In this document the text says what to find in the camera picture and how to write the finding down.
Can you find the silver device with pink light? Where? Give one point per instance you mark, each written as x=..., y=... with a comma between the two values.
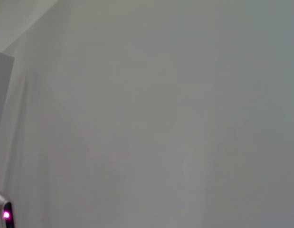
x=6, y=215

